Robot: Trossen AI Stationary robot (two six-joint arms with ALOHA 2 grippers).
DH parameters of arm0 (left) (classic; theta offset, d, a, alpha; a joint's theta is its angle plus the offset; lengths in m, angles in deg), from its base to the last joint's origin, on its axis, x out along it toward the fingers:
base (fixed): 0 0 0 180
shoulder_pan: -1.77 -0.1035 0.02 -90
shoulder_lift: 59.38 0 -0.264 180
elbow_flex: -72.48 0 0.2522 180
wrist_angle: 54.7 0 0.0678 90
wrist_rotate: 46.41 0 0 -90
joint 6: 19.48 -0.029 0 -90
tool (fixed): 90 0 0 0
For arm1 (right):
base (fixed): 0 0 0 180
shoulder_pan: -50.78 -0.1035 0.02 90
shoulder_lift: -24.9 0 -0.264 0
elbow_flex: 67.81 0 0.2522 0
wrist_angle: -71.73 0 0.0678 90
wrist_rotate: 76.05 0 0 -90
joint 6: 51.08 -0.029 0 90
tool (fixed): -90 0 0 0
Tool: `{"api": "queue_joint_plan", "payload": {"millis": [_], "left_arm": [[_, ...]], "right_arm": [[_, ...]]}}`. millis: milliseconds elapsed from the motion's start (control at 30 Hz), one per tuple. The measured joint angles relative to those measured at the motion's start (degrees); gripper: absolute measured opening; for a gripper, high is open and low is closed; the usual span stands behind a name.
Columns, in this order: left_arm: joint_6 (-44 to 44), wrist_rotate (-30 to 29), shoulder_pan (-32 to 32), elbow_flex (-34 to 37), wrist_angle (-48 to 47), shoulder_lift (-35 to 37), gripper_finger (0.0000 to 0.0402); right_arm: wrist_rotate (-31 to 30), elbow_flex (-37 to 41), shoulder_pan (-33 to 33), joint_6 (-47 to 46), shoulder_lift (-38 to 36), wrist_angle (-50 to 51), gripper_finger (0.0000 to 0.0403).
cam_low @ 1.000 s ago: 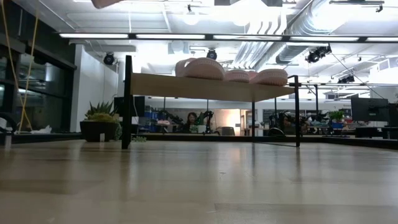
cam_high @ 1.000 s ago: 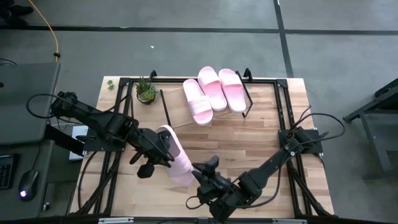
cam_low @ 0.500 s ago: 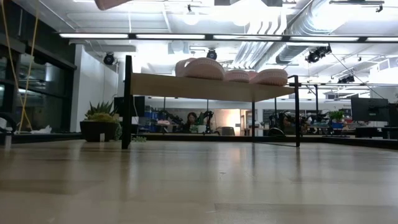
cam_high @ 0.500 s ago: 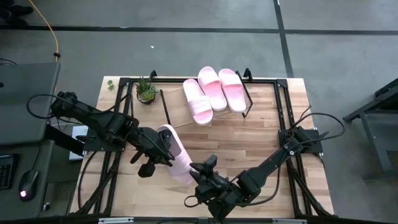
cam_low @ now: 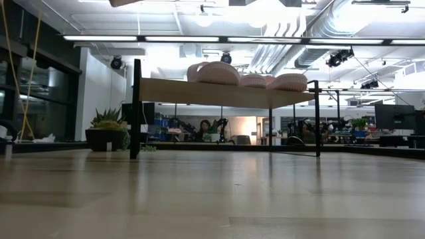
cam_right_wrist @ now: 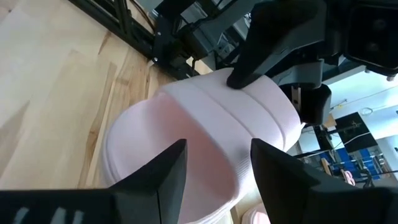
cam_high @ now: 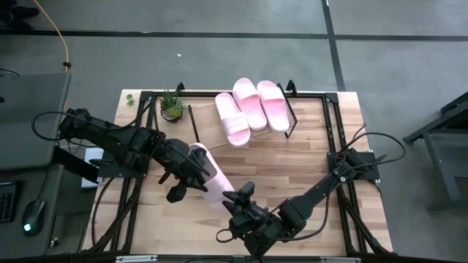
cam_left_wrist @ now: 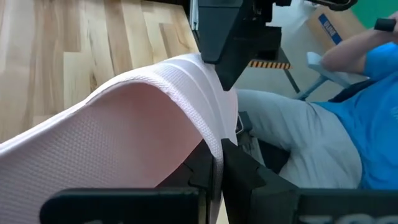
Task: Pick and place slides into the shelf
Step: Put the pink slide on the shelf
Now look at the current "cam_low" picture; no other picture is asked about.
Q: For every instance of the black aluminium rig frame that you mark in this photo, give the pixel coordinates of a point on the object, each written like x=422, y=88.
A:
x=199, y=146

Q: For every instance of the silver ventilation duct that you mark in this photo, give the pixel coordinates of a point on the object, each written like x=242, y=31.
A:
x=332, y=20

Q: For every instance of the black background robot arm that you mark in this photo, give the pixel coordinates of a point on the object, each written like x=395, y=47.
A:
x=221, y=126

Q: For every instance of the small plant in white pot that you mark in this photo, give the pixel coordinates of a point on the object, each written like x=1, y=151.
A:
x=215, y=137

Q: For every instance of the person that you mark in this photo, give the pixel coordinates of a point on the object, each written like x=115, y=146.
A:
x=204, y=127

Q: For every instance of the green office plant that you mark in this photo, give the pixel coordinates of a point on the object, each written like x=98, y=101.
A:
x=359, y=122

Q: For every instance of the wooden shelf with black frame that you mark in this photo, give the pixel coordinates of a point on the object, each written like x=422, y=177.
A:
x=206, y=94

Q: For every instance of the black ceiling spotlight cluster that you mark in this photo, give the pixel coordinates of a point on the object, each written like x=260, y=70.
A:
x=370, y=84
x=338, y=59

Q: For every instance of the black computer monitor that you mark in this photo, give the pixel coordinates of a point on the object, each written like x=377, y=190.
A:
x=420, y=121
x=395, y=116

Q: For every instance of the black bar with light strips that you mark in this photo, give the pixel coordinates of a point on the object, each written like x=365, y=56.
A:
x=141, y=38

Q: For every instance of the potted succulent in black pot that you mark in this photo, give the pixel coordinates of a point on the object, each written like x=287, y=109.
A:
x=106, y=136

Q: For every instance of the white crumpled paper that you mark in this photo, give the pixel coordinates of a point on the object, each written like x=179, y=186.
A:
x=46, y=138

